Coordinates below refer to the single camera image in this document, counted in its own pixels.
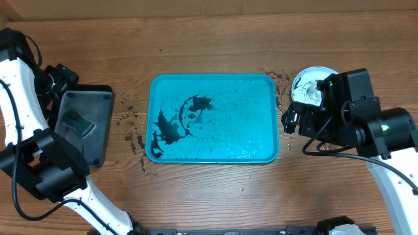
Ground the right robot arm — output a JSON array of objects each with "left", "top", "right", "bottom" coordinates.
[{"left": 281, "top": 67, "right": 417, "bottom": 234}]

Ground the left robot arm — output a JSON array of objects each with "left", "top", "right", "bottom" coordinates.
[{"left": 1, "top": 28, "right": 144, "bottom": 234}]

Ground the light blue rimmed plate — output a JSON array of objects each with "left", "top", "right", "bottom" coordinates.
[{"left": 291, "top": 67, "right": 337, "bottom": 106}]

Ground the dark green sponge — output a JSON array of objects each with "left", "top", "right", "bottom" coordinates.
[{"left": 61, "top": 110, "right": 95, "bottom": 137}]

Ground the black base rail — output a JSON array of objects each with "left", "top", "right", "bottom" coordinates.
[{"left": 140, "top": 226, "right": 378, "bottom": 235}]

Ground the teal plastic tray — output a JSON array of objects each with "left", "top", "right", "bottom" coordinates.
[{"left": 145, "top": 73, "right": 280, "bottom": 164}]

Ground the black water tray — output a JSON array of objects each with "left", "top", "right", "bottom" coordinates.
[{"left": 50, "top": 84, "right": 114, "bottom": 168}]

